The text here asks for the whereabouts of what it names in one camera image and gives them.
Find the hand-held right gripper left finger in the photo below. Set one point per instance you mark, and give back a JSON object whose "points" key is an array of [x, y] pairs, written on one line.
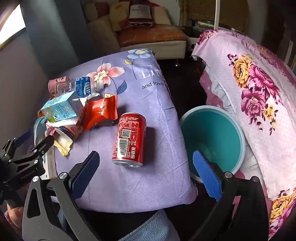
{"points": [[85, 176]]}

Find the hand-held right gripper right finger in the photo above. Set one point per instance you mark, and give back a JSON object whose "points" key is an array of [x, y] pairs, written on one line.
{"points": [[207, 176]]}

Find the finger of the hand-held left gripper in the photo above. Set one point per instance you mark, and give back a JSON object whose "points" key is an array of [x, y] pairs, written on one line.
{"points": [[23, 137], [42, 144]]}

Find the blue foil packet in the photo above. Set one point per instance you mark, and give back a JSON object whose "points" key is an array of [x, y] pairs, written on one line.
{"points": [[39, 129]]}

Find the white printed paper cup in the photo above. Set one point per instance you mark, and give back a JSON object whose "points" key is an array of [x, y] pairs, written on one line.
{"points": [[68, 133]]}

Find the teal plastic bucket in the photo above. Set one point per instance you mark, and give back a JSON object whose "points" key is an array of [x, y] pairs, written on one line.
{"points": [[215, 132]]}

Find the red soda can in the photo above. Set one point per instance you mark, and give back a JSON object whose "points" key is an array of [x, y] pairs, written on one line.
{"points": [[129, 139]]}

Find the pink paper cup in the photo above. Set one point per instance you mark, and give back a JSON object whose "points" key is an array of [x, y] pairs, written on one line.
{"points": [[54, 84]]}

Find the person's left hand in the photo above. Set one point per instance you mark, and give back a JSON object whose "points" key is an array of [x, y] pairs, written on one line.
{"points": [[13, 215]]}

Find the white flat carton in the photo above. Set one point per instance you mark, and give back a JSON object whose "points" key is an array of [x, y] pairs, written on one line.
{"points": [[49, 164]]}

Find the yellow stained tissue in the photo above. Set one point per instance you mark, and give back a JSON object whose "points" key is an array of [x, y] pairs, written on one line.
{"points": [[63, 146]]}

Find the teal white milk carton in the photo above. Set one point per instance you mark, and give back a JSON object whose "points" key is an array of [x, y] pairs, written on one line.
{"points": [[60, 106]]}

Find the red snack packet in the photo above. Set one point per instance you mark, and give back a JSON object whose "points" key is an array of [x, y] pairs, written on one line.
{"points": [[99, 111]]}

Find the clear bottle with blue label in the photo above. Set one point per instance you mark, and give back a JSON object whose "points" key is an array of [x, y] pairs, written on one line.
{"points": [[83, 87]]}

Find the blue towel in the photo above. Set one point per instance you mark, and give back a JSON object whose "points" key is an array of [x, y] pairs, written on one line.
{"points": [[152, 227]]}

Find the pink grey padded quilt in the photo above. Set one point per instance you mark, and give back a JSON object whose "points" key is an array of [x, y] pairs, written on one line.
{"points": [[215, 92]]}

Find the purple floral tablecloth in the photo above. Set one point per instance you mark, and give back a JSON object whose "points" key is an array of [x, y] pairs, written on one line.
{"points": [[150, 104]]}

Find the pink floral blanket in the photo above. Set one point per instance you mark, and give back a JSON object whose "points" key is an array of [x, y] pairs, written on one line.
{"points": [[254, 92]]}

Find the grey curtain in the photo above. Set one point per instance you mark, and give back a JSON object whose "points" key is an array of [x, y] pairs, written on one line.
{"points": [[53, 34]]}

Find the window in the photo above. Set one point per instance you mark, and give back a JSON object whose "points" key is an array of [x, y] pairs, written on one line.
{"points": [[11, 27]]}

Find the cream sofa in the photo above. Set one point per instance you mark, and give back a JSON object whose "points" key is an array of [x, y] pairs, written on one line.
{"points": [[101, 30]]}

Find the orange seat cushion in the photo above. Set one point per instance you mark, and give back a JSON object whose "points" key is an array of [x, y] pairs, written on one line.
{"points": [[152, 34]]}

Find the white pole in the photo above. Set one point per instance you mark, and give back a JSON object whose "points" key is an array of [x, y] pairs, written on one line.
{"points": [[217, 14]]}

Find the brown liquor bottle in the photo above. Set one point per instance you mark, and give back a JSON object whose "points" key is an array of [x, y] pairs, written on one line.
{"points": [[141, 14]]}

